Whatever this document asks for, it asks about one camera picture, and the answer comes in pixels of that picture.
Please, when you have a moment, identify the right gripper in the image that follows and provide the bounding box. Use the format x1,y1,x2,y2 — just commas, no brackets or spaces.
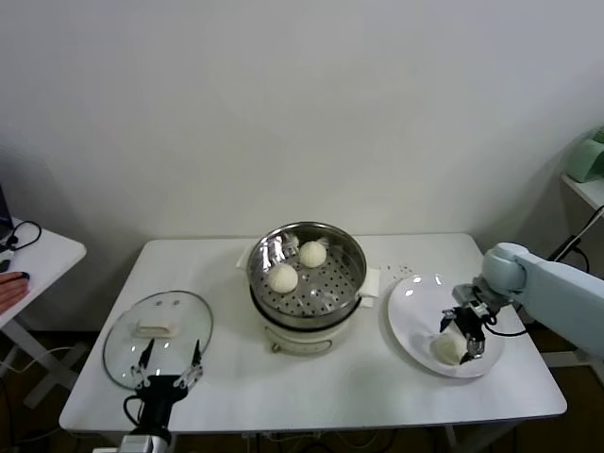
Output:
440,282,496,365

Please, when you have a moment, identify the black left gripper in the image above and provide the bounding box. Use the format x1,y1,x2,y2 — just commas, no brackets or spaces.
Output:
129,338,207,428

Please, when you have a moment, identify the white steamed baozi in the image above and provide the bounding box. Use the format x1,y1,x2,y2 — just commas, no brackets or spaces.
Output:
431,332,468,365
300,241,327,269
268,263,299,294

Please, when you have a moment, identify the stainless steel steamer basket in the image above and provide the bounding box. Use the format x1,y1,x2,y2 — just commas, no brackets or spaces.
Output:
234,220,381,331

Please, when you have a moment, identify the bare person hand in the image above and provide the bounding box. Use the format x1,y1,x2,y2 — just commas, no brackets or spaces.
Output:
0,272,30,315

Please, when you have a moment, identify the white round plate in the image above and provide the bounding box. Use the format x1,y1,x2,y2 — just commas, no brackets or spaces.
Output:
386,272,506,378

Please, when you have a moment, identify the white table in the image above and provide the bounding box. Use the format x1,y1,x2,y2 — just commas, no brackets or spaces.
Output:
59,231,567,435

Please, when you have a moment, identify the cream electric cooking pot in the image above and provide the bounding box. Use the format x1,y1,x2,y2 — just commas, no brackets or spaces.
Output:
249,282,378,355

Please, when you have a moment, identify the white side desk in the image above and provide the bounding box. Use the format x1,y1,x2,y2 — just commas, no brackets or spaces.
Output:
0,215,91,410

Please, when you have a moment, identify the white shelf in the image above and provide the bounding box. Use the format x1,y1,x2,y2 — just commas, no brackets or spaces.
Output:
561,173,604,209

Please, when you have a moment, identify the pale green appliance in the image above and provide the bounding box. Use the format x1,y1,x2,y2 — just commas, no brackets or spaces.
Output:
564,126,604,183

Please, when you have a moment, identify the glass lid with cream handle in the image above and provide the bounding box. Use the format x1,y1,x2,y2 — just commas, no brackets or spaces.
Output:
102,290,214,391

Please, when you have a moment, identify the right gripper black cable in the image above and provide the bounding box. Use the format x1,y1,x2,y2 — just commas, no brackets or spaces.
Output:
483,315,529,337

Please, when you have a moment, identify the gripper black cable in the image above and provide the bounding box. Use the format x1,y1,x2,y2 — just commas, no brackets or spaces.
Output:
483,315,529,337
123,394,148,428

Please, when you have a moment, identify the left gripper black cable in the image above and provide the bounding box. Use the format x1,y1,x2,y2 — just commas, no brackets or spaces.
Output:
123,394,148,428

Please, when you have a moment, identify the white floor cable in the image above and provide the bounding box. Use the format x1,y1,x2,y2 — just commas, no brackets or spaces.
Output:
0,346,76,375

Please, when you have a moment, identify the thin black desk cable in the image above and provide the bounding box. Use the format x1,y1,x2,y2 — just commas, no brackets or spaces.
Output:
0,220,42,256

